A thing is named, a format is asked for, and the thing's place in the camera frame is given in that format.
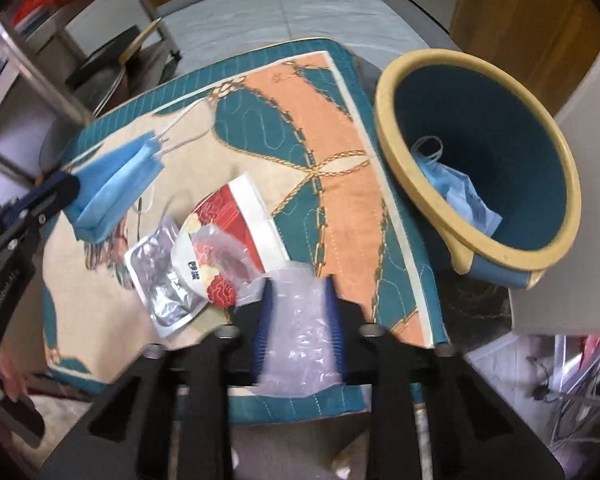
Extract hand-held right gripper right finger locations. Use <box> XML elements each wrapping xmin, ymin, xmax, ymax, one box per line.
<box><xmin>324</xmin><ymin>277</ymin><xmax>564</xmax><ymax>480</ymax></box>

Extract white appliance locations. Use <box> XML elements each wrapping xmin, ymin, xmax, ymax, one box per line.
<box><xmin>509</xmin><ymin>40</ymin><xmax>600</xmax><ymax>337</ymax></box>

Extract blue face mask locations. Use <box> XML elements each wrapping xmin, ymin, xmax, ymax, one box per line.
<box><xmin>67</xmin><ymin>99</ymin><xmax>217</xmax><ymax>244</ymax></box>
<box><xmin>411</xmin><ymin>135</ymin><xmax>504</xmax><ymax>237</ymax></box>

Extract teal and orange patterned mat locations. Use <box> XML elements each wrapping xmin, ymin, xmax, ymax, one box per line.
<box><xmin>42</xmin><ymin>37</ymin><xmax>449</xmax><ymax>414</ymax></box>

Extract metal shelf rack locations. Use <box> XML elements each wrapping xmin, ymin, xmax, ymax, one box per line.
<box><xmin>0</xmin><ymin>0</ymin><xmax>182</xmax><ymax>128</ymax></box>

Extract tall wooden cabinet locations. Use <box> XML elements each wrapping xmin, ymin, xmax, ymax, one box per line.
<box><xmin>449</xmin><ymin>0</ymin><xmax>600</xmax><ymax>117</ymax></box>

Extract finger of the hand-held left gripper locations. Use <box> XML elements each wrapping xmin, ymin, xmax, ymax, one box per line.
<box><xmin>0</xmin><ymin>222</ymin><xmax>45</xmax><ymax>283</ymax></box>
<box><xmin>0</xmin><ymin>173</ymin><xmax>82</xmax><ymax>232</ymax></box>

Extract tangled cables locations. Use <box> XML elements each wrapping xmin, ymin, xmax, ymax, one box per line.
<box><xmin>524</xmin><ymin>352</ymin><xmax>600</xmax><ymax>457</ymax></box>

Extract silver foil packet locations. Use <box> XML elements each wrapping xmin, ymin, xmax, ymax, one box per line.
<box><xmin>124</xmin><ymin>217</ymin><xmax>209</xmax><ymax>339</ymax></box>

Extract small clear plastic wrapper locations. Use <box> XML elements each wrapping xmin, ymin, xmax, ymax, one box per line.
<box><xmin>192</xmin><ymin>224</ymin><xmax>269</xmax><ymax>292</ymax></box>

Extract dark frying pans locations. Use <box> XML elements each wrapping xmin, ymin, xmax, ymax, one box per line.
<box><xmin>65</xmin><ymin>17</ymin><xmax>177</xmax><ymax>117</ymax></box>

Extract blue bin with yellow rim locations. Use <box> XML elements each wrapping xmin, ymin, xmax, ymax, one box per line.
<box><xmin>373</xmin><ymin>50</ymin><xmax>582</xmax><ymax>292</ymax></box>

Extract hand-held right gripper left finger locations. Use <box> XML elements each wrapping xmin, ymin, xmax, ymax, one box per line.
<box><xmin>40</xmin><ymin>279</ymin><xmax>277</xmax><ymax>480</ymax></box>

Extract red and white packet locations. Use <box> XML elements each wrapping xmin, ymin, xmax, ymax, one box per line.
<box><xmin>180</xmin><ymin>172</ymin><xmax>292</xmax><ymax>307</ymax></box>

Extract clear plastic bag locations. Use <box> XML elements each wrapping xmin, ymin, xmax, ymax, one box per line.
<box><xmin>237</xmin><ymin>266</ymin><xmax>349</xmax><ymax>402</ymax></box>

